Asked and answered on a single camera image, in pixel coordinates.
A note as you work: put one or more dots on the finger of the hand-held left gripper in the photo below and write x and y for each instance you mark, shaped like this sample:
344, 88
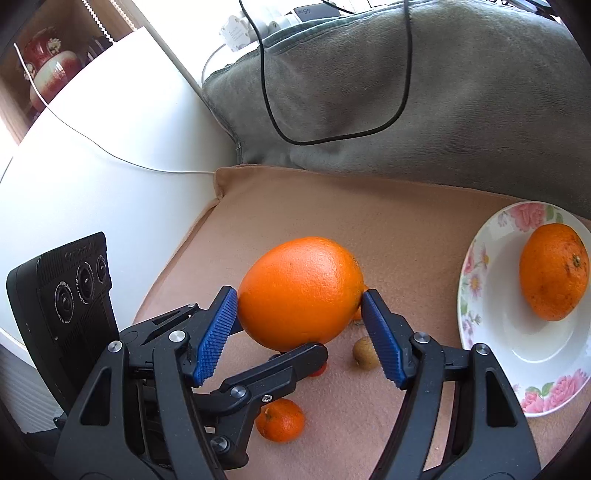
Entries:
277, 369
147, 325

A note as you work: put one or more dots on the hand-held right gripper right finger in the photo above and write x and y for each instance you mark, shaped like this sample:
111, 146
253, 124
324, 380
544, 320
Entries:
383, 341

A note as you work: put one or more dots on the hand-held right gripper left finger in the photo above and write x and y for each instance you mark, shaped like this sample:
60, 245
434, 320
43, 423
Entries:
214, 339

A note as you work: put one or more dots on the small tangerine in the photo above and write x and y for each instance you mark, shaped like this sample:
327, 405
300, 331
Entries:
281, 422

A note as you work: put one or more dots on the large smooth orange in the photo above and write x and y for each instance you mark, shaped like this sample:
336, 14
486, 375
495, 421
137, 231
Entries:
300, 290

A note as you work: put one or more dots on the floral white bowl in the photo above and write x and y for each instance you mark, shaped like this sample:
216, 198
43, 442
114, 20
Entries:
508, 332

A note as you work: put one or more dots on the red cherry tomato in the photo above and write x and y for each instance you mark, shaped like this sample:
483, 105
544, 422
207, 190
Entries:
318, 370

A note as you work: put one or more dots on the white cabinet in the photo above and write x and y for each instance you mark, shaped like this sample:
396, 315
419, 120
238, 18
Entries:
115, 207

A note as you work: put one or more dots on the rough-skinned orange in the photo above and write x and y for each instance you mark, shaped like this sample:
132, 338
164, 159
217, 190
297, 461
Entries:
554, 272

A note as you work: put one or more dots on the red white vase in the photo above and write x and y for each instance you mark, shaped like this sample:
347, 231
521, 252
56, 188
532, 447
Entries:
51, 69

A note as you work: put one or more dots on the grey plush blanket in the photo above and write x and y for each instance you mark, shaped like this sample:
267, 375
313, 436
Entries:
485, 92

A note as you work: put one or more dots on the wooden shelf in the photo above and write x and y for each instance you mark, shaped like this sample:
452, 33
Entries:
69, 18

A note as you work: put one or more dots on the white power strip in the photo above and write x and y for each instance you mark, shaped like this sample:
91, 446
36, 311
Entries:
238, 32

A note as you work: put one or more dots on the small grey display device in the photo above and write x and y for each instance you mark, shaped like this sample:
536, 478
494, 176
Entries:
318, 13

